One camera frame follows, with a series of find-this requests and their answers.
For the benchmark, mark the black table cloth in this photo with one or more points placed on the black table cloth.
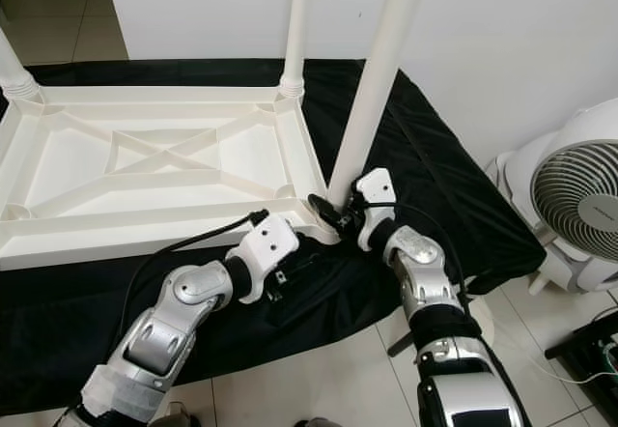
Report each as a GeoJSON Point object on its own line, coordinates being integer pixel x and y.
{"type": "Point", "coordinates": [48, 330]}

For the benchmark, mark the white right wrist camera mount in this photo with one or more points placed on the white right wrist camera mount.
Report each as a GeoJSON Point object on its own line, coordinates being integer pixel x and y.
{"type": "Point", "coordinates": [377, 187]}

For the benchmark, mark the grey robot left foot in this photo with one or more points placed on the grey robot left foot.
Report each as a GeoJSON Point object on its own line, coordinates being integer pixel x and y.
{"type": "Point", "coordinates": [172, 415]}

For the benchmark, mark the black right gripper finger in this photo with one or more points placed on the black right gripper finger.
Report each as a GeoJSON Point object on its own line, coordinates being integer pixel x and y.
{"type": "Point", "coordinates": [325, 213]}

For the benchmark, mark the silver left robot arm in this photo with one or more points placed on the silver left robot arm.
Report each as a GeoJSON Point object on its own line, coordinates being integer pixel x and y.
{"type": "Point", "coordinates": [164, 330]}

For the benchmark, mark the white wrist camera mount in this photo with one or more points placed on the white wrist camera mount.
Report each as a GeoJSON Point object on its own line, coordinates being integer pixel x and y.
{"type": "Point", "coordinates": [270, 239]}
{"type": "Point", "coordinates": [377, 187]}

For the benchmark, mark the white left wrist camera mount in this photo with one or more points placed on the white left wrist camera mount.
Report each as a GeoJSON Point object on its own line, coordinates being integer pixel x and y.
{"type": "Point", "coordinates": [270, 239]}

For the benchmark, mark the black plastic floor crate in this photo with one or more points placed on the black plastic floor crate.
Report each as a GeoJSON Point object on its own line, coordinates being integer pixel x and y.
{"type": "Point", "coordinates": [584, 350]}

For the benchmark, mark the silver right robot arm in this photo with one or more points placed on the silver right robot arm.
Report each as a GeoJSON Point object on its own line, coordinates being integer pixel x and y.
{"type": "Point", "coordinates": [425, 268]}

